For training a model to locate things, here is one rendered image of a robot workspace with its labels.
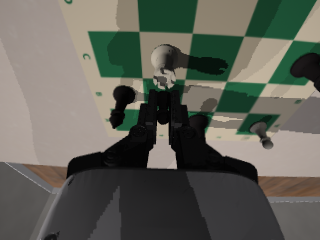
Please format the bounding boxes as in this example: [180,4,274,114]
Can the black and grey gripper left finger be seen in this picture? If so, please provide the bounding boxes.
[66,89,158,180]

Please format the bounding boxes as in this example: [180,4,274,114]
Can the green and cream chessboard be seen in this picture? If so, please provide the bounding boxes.
[58,0,320,141]

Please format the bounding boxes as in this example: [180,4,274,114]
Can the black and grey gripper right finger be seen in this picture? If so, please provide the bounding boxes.
[168,90,258,184]

